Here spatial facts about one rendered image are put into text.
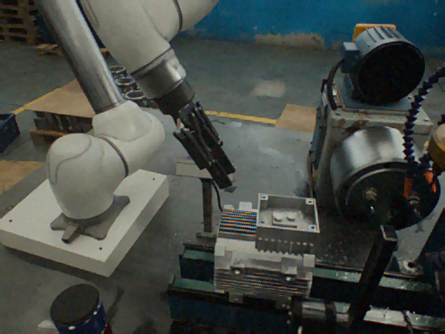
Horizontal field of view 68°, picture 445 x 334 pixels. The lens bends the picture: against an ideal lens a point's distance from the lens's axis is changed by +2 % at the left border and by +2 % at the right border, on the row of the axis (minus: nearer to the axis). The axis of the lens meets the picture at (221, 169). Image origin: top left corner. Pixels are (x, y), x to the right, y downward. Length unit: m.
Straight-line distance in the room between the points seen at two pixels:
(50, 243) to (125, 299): 0.28
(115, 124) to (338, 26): 5.46
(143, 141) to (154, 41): 0.51
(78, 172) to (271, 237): 0.53
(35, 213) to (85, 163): 0.33
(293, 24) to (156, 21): 5.71
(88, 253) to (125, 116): 0.41
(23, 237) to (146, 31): 0.77
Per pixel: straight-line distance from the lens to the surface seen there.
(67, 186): 0.97
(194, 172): 0.94
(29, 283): 1.13
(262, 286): 0.72
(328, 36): 6.26
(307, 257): 0.69
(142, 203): 1.12
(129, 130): 1.04
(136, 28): 0.59
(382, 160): 0.90
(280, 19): 6.30
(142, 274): 1.03
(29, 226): 1.18
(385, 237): 0.54
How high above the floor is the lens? 1.60
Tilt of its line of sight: 35 degrees down
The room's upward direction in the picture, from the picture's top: straight up
